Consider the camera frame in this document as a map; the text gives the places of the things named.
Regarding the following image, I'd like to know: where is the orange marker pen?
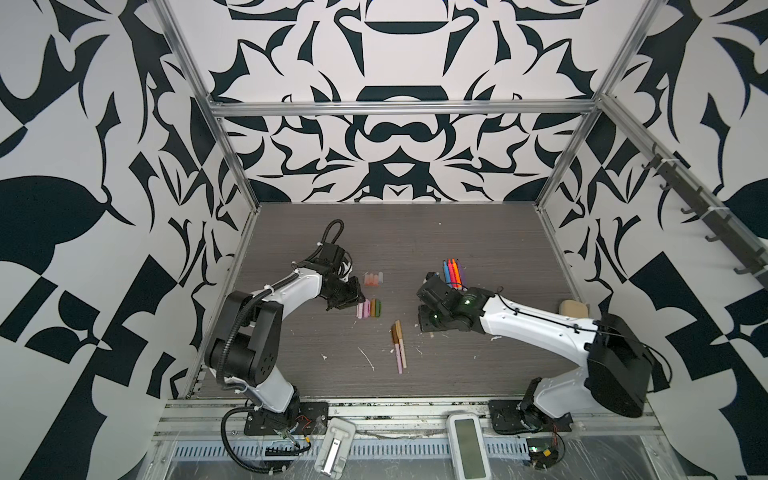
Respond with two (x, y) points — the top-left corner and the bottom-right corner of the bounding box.
(451, 259), (464, 289)

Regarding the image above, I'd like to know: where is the purple marker pen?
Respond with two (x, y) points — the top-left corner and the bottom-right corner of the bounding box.
(455, 259), (466, 285)

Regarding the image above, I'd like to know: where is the white handheld display device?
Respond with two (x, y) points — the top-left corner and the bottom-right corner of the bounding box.
(446, 412), (491, 480)

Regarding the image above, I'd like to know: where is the black coat hook rail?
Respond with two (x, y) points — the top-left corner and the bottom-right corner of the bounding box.
(640, 143), (767, 289)

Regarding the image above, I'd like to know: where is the black corrugated cable hose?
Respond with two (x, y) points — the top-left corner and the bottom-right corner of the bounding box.
(219, 407), (313, 475)

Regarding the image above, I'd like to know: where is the white grey remote device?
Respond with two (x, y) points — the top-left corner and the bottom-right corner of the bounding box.
(314, 418), (357, 480)

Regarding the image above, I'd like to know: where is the aluminium frame front rail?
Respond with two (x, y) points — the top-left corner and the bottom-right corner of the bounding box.
(152, 397), (663, 441)

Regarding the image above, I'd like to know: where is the blue marker pen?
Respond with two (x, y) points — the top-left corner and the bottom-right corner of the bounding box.
(443, 260), (453, 287)

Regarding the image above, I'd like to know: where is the red pink marker pen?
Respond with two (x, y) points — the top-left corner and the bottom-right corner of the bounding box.
(446, 259), (460, 289)

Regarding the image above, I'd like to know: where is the small green led circuit board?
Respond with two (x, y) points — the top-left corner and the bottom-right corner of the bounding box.
(526, 435), (566, 470)

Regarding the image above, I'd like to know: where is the gold tan marker pen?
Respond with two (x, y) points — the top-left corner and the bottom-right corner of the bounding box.
(394, 320), (407, 369)

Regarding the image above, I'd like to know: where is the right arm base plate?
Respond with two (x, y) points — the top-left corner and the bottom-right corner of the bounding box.
(488, 400), (573, 435)

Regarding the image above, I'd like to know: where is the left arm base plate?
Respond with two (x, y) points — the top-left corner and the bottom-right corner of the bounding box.
(244, 401), (329, 436)

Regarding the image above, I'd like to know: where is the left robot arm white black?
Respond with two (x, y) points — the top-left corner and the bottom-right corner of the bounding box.
(204, 242), (364, 417)

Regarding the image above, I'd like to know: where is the beige whiteboard eraser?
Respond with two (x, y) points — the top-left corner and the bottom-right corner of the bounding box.
(559, 299), (590, 318)

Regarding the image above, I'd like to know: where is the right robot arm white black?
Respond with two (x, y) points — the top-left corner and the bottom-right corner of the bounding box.
(417, 273), (661, 431)

